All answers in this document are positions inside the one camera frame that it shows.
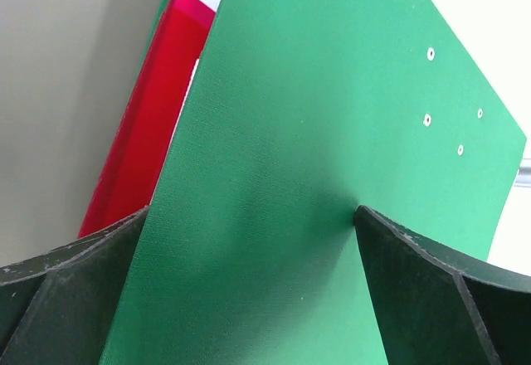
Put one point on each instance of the red folder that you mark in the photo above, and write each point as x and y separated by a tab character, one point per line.
135	161

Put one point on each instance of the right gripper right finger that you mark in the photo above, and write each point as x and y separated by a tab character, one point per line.
436	305

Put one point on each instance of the dark green binder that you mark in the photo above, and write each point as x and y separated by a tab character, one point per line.
299	112

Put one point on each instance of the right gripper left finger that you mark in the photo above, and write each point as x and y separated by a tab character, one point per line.
57	308

